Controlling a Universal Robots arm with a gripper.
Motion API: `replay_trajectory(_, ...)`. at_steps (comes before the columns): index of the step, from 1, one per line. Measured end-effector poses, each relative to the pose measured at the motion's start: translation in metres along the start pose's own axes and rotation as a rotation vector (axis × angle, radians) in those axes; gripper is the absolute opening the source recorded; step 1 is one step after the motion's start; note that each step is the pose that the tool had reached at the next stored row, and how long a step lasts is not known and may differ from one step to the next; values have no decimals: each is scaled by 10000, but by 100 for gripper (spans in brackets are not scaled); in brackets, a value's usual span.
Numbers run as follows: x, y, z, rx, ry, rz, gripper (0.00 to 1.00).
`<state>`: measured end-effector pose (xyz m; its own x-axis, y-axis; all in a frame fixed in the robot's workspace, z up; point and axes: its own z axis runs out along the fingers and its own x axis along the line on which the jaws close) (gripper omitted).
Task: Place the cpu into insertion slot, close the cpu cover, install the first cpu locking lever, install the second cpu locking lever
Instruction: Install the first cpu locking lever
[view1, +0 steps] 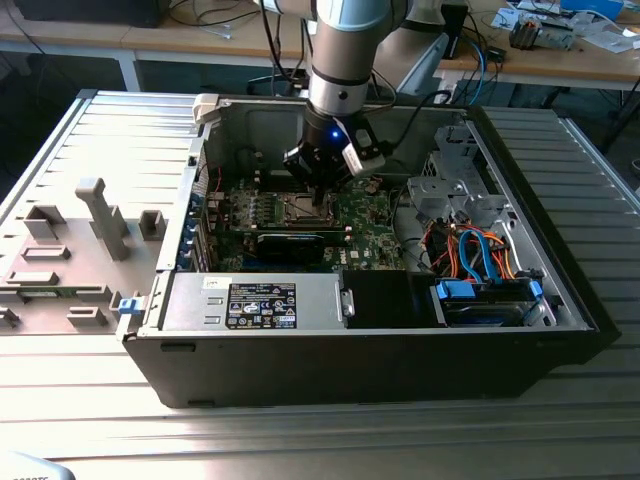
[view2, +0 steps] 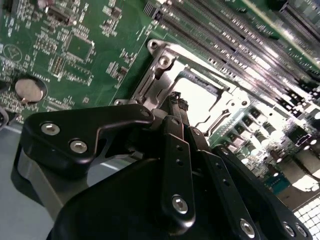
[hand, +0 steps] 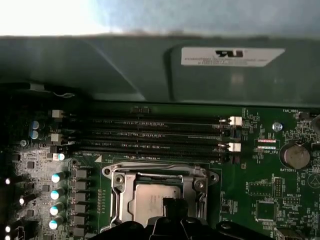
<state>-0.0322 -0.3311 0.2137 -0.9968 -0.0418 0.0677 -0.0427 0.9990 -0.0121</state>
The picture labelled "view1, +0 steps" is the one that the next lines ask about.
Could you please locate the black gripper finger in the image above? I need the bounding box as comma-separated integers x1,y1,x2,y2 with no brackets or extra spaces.
282,142,321,207
319,174,358,207

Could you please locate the CPU with silver top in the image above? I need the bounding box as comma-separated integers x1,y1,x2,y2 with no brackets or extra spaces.
292,197,326,220

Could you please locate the black finned CPU cooler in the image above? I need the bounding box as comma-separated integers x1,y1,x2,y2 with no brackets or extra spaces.
508,13,545,51

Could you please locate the green motherboard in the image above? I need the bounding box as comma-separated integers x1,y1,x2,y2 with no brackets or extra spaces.
199,170,409,274

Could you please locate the black graphics card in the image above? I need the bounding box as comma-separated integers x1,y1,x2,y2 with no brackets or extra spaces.
254,228,329,265

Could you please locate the beige plastic case latch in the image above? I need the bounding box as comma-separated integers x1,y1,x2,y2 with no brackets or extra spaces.
192,93,222,125

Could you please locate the grey metal drive cage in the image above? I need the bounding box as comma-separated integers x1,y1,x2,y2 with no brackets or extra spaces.
405,124,509,236

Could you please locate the black plastic shroud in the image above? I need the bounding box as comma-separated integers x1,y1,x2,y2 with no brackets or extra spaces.
343,268,419,330

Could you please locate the pale blue teach pendant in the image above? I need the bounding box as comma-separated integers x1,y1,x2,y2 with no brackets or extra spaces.
395,32,451,97

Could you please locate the silver power supply unit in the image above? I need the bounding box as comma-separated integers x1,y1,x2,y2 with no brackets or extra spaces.
160,272,347,332

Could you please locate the black upright box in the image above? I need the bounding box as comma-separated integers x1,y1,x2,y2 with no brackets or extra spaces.
442,3,470,60

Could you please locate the black open PC case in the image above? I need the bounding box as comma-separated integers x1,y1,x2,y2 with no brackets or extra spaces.
115,92,621,410

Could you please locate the hard disk in blue carrier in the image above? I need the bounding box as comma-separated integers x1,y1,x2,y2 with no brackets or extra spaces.
430,277,545,329

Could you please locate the grey parts rack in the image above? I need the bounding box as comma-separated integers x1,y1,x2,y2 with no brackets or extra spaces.
0,177,167,337

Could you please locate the black flat monitor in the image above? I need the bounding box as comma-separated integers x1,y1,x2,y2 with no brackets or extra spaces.
13,0,164,29

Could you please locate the green RAM stick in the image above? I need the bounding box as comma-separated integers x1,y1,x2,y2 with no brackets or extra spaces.
17,285,76,300

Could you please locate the blue cardboard box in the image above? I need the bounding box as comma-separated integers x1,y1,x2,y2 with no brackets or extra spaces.
559,0,626,21

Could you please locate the pale grey device corner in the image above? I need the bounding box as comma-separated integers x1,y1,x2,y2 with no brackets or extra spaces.
0,451,77,480

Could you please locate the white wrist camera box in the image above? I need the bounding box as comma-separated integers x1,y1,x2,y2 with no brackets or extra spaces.
342,127,387,177

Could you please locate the thin red wire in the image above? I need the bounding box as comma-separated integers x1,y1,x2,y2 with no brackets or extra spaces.
197,163,225,195

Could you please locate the black camera cable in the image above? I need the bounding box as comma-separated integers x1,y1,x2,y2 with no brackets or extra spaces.
382,89,454,151

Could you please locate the orange wire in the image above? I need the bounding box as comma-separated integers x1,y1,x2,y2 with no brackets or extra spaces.
492,232,524,281
427,223,460,279

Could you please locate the blue flat data wire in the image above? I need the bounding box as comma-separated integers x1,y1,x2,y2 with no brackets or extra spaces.
457,227,500,285

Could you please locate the blue cable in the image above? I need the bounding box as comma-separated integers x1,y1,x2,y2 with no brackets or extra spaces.
467,37,494,106

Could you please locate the wooden desk white frame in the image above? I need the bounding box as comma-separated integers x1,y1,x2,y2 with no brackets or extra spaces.
432,0,640,94
0,0,314,94

